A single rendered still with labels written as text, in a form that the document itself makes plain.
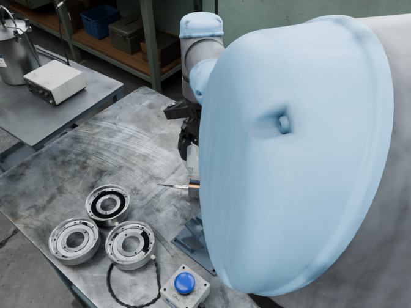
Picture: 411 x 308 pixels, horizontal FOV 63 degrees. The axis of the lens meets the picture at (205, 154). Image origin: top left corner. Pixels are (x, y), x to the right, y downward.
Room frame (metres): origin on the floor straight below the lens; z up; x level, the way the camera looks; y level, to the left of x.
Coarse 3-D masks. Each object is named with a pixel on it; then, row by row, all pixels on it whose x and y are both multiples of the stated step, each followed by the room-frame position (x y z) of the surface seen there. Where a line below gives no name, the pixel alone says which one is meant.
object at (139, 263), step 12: (120, 228) 0.40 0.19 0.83; (132, 228) 0.40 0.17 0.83; (144, 228) 0.40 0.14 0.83; (108, 240) 0.37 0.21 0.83; (120, 240) 0.37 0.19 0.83; (132, 240) 0.38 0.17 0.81; (108, 252) 0.34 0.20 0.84; (120, 252) 0.34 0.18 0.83; (132, 252) 0.34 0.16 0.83; (120, 264) 0.31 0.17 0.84; (132, 264) 0.31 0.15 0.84; (144, 264) 0.33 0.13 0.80
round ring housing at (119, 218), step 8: (112, 184) 0.52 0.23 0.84; (96, 192) 0.50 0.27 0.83; (120, 192) 0.50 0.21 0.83; (88, 200) 0.47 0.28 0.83; (104, 200) 0.48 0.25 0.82; (112, 200) 0.49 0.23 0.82; (128, 200) 0.47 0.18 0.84; (88, 208) 0.45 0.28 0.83; (128, 208) 0.46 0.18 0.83; (88, 216) 0.43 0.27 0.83; (120, 216) 0.43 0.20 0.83; (104, 224) 0.42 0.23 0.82; (112, 224) 0.42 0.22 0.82
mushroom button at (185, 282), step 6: (180, 276) 0.27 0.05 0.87; (186, 276) 0.27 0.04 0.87; (192, 276) 0.27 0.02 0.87; (174, 282) 0.26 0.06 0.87; (180, 282) 0.26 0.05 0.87; (186, 282) 0.26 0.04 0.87; (192, 282) 0.26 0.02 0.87; (180, 288) 0.25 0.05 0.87; (186, 288) 0.25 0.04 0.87; (192, 288) 0.25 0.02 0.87
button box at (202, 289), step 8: (184, 264) 0.31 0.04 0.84; (176, 272) 0.29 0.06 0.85; (192, 272) 0.29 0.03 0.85; (168, 280) 0.27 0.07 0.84; (200, 280) 0.27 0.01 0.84; (168, 288) 0.26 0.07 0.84; (200, 288) 0.26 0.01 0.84; (208, 288) 0.26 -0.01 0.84; (168, 296) 0.24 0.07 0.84; (176, 296) 0.24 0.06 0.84; (184, 296) 0.24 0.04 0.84; (192, 296) 0.24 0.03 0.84; (200, 296) 0.24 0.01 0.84; (168, 304) 0.24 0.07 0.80; (176, 304) 0.23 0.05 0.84; (184, 304) 0.23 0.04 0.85; (192, 304) 0.23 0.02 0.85; (200, 304) 0.24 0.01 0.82
